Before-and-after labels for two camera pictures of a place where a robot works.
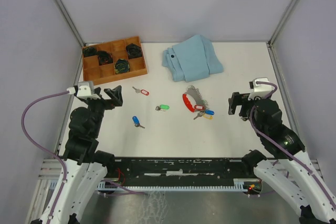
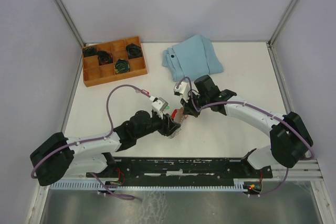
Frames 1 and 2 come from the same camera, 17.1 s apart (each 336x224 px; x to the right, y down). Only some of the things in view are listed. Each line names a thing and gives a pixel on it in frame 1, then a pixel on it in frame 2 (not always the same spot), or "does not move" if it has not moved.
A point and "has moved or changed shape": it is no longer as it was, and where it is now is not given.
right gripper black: [238, 98] → [188, 109]
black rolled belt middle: [104, 57] does not move
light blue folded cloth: [193, 59] does not move
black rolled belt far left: [89, 51] does not move
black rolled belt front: [122, 65] does not move
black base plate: [180, 171] does not move
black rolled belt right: [134, 51] does not move
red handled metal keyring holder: [195, 93] has moved or changed shape
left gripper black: [116, 95] → [168, 126]
